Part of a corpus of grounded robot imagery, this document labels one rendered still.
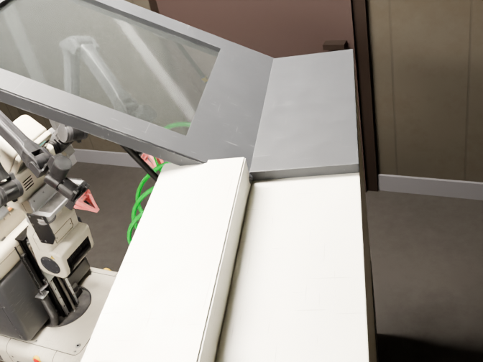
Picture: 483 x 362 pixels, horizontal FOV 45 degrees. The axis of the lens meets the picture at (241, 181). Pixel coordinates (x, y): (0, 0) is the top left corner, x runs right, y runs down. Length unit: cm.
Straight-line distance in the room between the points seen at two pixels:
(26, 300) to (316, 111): 182
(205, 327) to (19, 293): 196
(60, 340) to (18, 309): 26
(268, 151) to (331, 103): 29
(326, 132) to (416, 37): 175
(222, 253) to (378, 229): 241
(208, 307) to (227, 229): 22
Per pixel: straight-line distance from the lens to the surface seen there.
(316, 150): 153
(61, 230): 269
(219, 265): 118
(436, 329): 303
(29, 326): 306
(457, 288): 322
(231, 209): 130
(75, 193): 198
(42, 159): 205
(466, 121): 349
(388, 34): 331
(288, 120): 169
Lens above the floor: 233
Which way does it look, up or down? 34 degrees down
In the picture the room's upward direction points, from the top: 13 degrees counter-clockwise
